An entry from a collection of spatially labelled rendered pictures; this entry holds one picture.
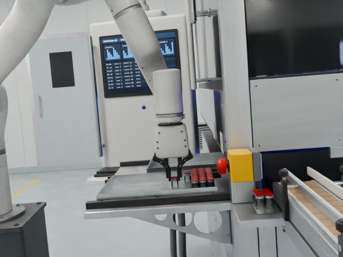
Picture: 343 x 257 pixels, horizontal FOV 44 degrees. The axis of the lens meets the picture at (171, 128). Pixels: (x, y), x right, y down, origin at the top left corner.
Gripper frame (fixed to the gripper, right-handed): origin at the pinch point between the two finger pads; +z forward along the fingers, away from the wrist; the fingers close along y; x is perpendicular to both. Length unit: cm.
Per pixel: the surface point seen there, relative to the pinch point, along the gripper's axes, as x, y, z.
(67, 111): -536, 188, 0
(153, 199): 12.8, 5.6, 4.1
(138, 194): 10.7, 9.8, 2.9
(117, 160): -86, 33, 9
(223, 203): 15.3, -13.3, 5.8
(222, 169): 24.5, -13.2, -5.3
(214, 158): -49, -15, 5
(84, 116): -537, 161, 9
